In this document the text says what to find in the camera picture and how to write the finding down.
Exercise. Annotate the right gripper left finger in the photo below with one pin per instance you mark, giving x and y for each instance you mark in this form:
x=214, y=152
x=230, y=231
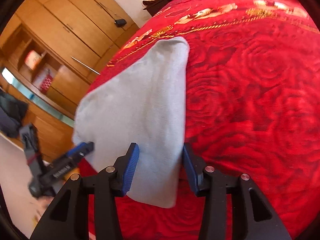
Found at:
x=67, y=215

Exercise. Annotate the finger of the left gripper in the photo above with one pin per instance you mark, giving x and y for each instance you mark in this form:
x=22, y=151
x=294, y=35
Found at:
x=81, y=150

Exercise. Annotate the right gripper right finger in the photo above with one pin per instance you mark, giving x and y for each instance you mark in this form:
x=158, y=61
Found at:
x=253, y=217

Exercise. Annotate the light grey sweatpants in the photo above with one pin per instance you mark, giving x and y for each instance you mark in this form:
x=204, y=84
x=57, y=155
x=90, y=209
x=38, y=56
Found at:
x=144, y=104

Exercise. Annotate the dark clothes pile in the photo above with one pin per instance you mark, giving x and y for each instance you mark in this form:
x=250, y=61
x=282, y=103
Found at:
x=12, y=113

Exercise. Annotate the red patterned box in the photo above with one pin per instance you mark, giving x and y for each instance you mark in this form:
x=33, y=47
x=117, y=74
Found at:
x=45, y=84

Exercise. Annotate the wooden desk shelf unit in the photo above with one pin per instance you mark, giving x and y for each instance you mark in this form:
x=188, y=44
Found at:
x=25, y=64

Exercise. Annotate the red rose bedspread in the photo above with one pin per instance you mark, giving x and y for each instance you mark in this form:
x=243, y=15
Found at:
x=252, y=93

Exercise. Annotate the wooden wardrobe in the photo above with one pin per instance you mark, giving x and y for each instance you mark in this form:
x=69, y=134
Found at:
x=84, y=29

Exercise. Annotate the black hanging bag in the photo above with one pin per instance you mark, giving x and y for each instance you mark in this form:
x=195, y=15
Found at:
x=120, y=22

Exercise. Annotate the dark wooden nightstand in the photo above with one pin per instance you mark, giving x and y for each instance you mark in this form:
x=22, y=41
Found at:
x=154, y=8

